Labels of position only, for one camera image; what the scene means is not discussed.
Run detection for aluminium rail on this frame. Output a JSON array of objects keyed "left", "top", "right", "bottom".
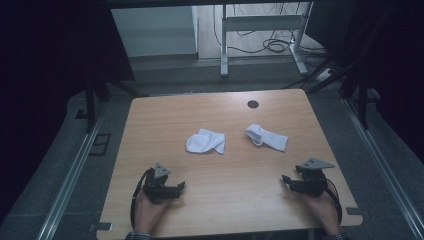
[
  {"left": 342, "top": 98, "right": 424, "bottom": 240},
  {"left": 34, "top": 103, "right": 109, "bottom": 240}
]

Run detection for long white sock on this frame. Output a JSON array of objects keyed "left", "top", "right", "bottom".
[{"left": 244, "top": 123, "right": 290, "bottom": 153}]

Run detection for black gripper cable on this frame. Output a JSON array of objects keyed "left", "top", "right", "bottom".
[
  {"left": 130, "top": 167, "right": 155, "bottom": 232},
  {"left": 324, "top": 177, "right": 344, "bottom": 225}
]

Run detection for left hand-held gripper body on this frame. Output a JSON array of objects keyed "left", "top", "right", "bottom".
[{"left": 142, "top": 162, "right": 178, "bottom": 205}]

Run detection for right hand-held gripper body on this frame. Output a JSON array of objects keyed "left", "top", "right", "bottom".
[{"left": 291, "top": 157, "right": 336, "bottom": 198}]

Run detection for person's left hand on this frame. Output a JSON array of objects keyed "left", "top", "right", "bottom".
[{"left": 133, "top": 190, "right": 172, "bottom": 234}]

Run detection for white metal desk frame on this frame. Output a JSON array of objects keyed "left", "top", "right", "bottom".
[{"left": 219, "top": 2, "right": 314, "bottom": 78}]

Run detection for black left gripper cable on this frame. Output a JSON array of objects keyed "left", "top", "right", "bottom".
[{"left": 130, "top": 167, "right": 155, "bottom": 232}]

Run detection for person's right hand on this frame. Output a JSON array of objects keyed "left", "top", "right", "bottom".
[{"left": 305, "top": 190, "right": 342, "bottom": 236}]

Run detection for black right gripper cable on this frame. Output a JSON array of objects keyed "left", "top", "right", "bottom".
[{"left": 324, "top": 177, "right": 344, "bottom": 225}]

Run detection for black metal stand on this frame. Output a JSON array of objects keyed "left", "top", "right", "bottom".
[
  {"left": 306, "top": 56, "right": 378, "bottom": 130},
  {"left": 83, "top": 66, "right": 148, "bottom": 134}
]

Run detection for black floor cables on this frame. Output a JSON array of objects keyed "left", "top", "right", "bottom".
[{"left": 213, "top": 3, "right": 329, "bottom": 68}]

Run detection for white power strip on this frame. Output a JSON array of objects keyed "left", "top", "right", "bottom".
[{"left": 315, "top": 67, "right": 336, "bottom": 83}]

